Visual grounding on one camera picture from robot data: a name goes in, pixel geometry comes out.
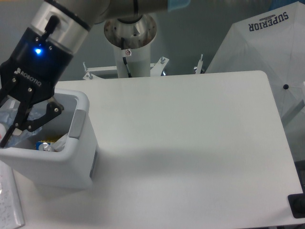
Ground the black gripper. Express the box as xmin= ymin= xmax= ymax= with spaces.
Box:
xmin=0 ymin=16 xmax=73 ymax=147

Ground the white metal base bracket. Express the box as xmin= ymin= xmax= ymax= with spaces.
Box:
xmin=82 ymin=53 xmax=204 ymax=81

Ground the white trash can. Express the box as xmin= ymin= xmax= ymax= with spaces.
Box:
xmin=0 ymin=89 xmax=98 ymax=189

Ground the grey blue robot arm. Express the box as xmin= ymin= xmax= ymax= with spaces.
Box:
xmin=0 ymin=0 xmax=189 ymax=147

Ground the black device at edge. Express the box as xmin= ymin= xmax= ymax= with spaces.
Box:
xmin=288 ymin=193 xmax=305 ymax=219

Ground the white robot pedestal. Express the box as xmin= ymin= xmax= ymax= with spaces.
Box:
xmin=104 ymin=14 xmax=157 ymax=65

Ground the blue yellow snack package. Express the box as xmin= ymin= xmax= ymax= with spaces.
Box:
xmin=35 ymin=137 xmax=59 ymax=152

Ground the white umbrella with text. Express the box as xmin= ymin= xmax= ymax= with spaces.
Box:
xmin=207 ymin=1 xmax=305 ymax=131

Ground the clear plastic bottle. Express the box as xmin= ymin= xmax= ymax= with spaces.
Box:
xmin=0 ymin=108 xmax=42 ymax=148

